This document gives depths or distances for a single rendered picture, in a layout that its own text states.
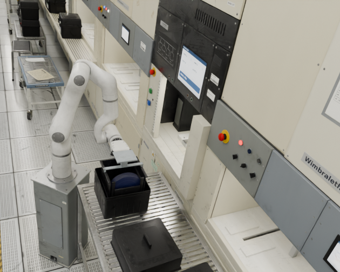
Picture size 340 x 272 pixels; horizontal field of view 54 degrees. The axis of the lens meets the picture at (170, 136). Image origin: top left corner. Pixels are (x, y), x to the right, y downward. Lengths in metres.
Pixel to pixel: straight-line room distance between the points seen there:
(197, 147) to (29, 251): 1.65
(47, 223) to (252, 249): 1.40
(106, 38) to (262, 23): 2.51
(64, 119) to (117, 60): 1.97
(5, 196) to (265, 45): 2.64
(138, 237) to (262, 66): 1.06
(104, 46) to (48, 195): 1.97
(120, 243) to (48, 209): 0.78
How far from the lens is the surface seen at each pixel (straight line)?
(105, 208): 2.00
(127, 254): 1.78
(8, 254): 2.95
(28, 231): 3.06
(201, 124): 1.79
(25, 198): 3.33
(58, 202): 2.34
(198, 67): 1.88
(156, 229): 1.90
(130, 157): 1.94
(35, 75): 4.45
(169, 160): 2.37
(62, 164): 2.24
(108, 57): 3.86
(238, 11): 1.61
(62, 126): 2.04
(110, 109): 2.01
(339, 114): 1.21
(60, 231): 2.53
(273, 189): 1.47
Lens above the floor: 2.28
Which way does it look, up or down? 32 degrees down
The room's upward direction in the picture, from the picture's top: 10 degrees clockwise
